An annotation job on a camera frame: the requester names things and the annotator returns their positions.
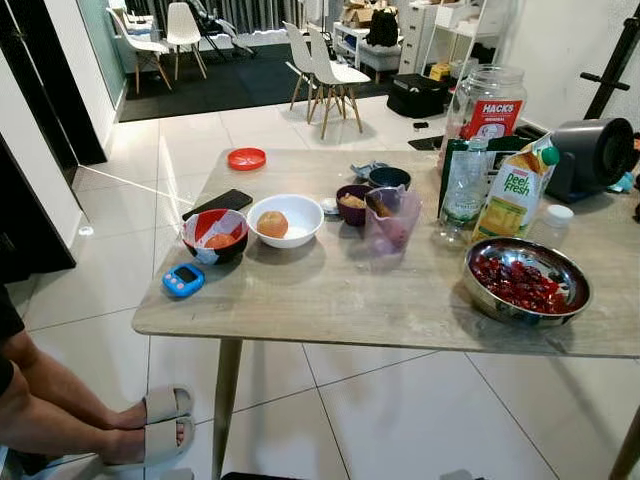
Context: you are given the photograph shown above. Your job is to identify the small white-lidded clear jar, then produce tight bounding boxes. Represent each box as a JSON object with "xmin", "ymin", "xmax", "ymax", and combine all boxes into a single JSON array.
[{"xmin": 535, "ymin": 204, "xmax": 576, "ymax": 251}]

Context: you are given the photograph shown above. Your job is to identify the black round appliance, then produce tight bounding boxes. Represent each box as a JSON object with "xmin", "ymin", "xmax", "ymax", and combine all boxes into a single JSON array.
[{"xmin": 545, "ymin": 117, "xmax": 638, "ymax": 204}]

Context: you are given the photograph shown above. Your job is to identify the steel bowl of red berries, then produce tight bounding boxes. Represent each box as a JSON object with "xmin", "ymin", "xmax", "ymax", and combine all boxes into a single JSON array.
[{"xmin": 462, "ymin": 237, "xmax": 593, "ymax": 327}]

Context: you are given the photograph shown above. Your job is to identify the Peel Fresh juice carton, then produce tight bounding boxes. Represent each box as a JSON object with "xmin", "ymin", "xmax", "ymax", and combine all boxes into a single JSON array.
[{"xmin": 472, "ymin": 134, "xmax": 561, "ymax": 244}]

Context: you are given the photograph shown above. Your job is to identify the clear plastic water bottle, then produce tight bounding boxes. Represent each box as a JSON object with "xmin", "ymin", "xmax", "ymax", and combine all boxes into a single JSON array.
[{"xmin": 441, "ymin": 138, "xmax": 491, "ymax": 247}]

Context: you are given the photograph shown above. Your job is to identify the black metal rack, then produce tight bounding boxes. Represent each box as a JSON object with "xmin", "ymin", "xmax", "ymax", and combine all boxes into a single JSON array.
[{"xmin": 582, "ymin": 15, "xmax": 640, "ymax": 121}]

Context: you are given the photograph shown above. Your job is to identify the large Hacks candy jar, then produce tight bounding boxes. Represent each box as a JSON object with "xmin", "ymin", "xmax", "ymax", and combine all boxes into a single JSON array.
[{"xmin": 441, "ymin": 64, "xmax": 529, "ymax": 151}]

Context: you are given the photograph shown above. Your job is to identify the dark blue bowl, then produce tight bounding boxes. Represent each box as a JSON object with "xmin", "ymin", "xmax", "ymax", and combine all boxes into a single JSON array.
[{"xmin": 367, "ymin": 166, "xmax": 413, "ymax": 191}]

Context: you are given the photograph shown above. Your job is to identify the black bag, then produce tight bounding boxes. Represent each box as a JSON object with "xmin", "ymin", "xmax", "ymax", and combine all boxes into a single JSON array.
[{"xmin": 386, "ymin": 72, "xmax": 451, "ymax": 119}]

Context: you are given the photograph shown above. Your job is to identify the crumpled silver wrapper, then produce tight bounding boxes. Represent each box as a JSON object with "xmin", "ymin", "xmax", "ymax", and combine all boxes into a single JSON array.
[{"xmin": 350, "ymin": 160, "xmax": 386, "ymax": 183}]

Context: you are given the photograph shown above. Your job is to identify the small purple bowl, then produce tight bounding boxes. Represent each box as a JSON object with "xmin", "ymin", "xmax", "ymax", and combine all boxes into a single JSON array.
[{"xmin": 335, "ymin": 184, "xmax": 376, "ymax": 228}]

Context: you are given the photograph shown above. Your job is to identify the white shelf unit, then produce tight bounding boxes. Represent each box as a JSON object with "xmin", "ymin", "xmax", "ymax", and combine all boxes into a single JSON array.
[{"xmin": 398, "ymin": 0, "xmax": 506, "ymax": 79}]

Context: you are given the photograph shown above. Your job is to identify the light wooden table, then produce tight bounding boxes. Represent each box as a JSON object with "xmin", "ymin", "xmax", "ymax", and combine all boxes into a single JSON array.
[{"xmin": 132, "ymin": 148, "xmax": 640, "ymax": 480}]

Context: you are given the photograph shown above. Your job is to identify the white ceramic bowl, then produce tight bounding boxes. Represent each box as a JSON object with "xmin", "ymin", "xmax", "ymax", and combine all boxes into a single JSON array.
[{"xmin": 247, "ymin": 194, "xmax": 325, "ymax": 249}]

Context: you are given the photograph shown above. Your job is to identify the white chair wooden legs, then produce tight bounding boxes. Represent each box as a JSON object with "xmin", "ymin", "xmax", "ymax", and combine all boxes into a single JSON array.
[
  {"xmin": 165, "ymin": 2, "xmax": 209, "ymax": 81},
  {"xmin": 305, "ymin": 25, "xmax": 373, "ymax": 141},
  {"xmin": 106, "ymin": 7, "xmax": 173, "ymax": 96},
  {"xmin": 284, "ymin": 22, "xmax": 319, "ymax": 113}
]

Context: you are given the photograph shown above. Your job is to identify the brown round fruit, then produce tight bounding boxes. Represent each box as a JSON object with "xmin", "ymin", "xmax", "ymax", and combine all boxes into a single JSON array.
[{"xmin": 256, "ymin": 210, "xmax": 290, "ymax": 240}]

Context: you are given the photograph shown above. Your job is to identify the red round lid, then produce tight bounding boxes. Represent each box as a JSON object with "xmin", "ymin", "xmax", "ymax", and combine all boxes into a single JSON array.
[{"xmin": 227, "ymin": 147, "xmax": 268, "ymax": 171}]

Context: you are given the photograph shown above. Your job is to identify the red white patterned bowl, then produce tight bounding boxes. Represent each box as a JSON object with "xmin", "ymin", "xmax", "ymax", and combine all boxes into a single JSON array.
[{"xmin": 181, "ymin": 208, "xmax": 250, "ymax": 266}]

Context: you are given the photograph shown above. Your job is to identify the black smartphone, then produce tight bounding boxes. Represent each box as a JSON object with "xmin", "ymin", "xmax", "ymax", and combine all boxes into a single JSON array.
[{"xmin": 182, "ymin": 188, "xmax": 254, "ymax": 221}]

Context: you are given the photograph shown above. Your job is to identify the blue digital timer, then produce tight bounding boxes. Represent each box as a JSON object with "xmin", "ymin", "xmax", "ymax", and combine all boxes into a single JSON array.
[{"xmin": 162, "ymin": 263, "xmax": 206, "ymax": 299}]

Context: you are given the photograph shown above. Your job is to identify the grey slipper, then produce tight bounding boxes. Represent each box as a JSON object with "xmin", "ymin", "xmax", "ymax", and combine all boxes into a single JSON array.
[
  {"xmin": 143, "ymin": 385, "xmax": 194, "ymax": 426},
  {"xmin": 100, "ymin": 417, "xmax": 196, "ymax": 471}
]

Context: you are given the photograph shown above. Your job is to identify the seated person's bare legs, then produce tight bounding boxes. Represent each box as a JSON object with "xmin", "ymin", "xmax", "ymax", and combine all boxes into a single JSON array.
[{"xmin": 0, "ymin": 285, "xmax": 186, "ymax": 471}]

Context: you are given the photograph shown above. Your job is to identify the black door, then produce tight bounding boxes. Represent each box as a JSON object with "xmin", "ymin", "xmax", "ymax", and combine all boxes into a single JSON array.
[{"xmin": 0, "ymin": 0, "xmax": 108, "ymax": 169}]

